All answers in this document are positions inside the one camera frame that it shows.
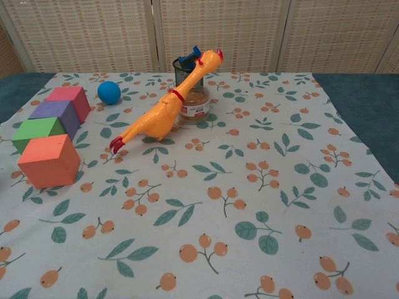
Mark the orange foam cube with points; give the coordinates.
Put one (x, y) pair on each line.
(46, 162)

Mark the purple foam cube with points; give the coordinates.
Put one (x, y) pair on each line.
(51, 109)

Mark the green foam cube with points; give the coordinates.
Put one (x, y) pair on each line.
(35, 129)

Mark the glass jar with label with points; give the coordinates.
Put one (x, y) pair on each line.
(196, 107)

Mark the yellow rubber chicken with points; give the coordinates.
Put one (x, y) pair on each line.
(159, 118)

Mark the floral tablecloth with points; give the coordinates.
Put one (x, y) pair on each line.
(218, 202)

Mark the black mesh pen holder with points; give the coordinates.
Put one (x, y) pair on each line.
(180, 76)

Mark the blue tool in holder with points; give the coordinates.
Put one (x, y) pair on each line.
(188, 59)

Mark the blue ball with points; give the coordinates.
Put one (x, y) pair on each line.
(109, 92)

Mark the pink foam cube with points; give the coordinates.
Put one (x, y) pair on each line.
(65, 93)

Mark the woven folding screen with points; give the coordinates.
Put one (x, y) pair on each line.
(93, 34)

